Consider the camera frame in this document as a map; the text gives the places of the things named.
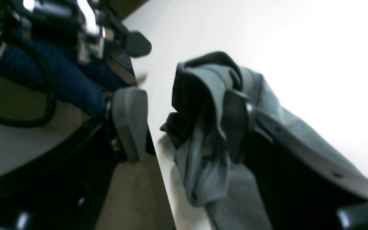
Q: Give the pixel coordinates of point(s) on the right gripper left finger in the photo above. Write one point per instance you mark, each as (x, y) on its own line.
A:
(65, 188)

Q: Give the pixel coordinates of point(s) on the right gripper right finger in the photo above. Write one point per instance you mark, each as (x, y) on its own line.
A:
(301, 188)

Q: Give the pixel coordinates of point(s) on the dark grey t-shirt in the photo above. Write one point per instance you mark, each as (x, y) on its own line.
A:
(226, 190)

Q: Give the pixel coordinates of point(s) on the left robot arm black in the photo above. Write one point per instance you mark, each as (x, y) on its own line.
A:
(56, 50)

